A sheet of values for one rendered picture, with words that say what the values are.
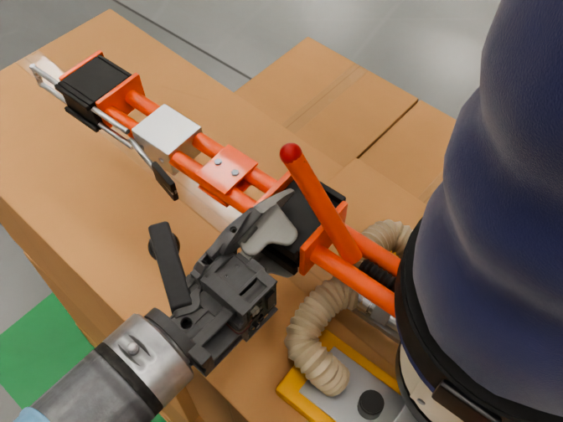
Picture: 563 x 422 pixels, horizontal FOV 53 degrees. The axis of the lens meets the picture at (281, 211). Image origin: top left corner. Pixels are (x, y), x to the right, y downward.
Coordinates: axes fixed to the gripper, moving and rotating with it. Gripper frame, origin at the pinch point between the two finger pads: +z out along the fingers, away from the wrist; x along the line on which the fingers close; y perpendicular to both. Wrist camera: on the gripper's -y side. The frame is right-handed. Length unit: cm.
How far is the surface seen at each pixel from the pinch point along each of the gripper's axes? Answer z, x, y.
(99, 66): 0.1, 2.4, -34.0
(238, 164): 0.9, 1.5, -7.9
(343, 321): -1.1, -12.6, 11.8
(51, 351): -29, -108, -67
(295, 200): 1.3, 1.8, 1.1
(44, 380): -35, -108, -61
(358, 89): 72, -54, -36
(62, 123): -4.0, -13.9, -45.5
